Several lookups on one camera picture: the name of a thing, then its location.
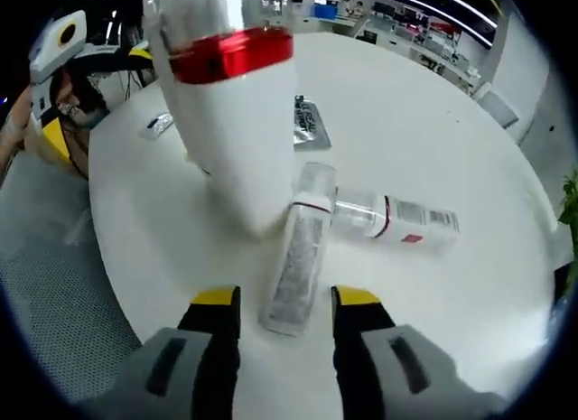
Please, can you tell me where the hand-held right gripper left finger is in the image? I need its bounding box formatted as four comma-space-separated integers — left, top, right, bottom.
88, 285, 242, 420

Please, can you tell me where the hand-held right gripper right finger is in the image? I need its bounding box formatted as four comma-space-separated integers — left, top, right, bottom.
331, 284, 511, 420

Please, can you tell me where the small clear skincare sachet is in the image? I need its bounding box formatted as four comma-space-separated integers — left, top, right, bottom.
137, 111, 176, 142

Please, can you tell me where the slim clear skincare bottle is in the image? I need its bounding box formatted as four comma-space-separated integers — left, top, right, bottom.
256, 162, 339, 339

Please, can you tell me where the white pump bottle red collar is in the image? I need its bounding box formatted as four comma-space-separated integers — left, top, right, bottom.
143, 0, 300, 238

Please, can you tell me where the green black skincare sachet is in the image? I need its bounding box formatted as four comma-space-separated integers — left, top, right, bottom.
292, 93, 333, 151

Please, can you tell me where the black laptop stand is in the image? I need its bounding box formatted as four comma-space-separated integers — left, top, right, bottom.
117, 67, 151, 100

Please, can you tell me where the person's beige shirt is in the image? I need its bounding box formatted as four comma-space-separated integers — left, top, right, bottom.
20, 121, 91, 182

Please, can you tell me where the person's head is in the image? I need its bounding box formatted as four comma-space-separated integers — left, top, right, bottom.
47, 70, 109, 130

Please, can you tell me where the white wristwatch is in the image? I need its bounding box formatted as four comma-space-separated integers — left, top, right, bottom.
3, 115, 27, 137

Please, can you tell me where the grey mesh office chair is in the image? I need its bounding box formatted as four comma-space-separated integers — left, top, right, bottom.
0, 157, 142, 406

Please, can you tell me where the green potted plant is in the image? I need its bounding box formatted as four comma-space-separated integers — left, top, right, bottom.
557, 169, 578, 240

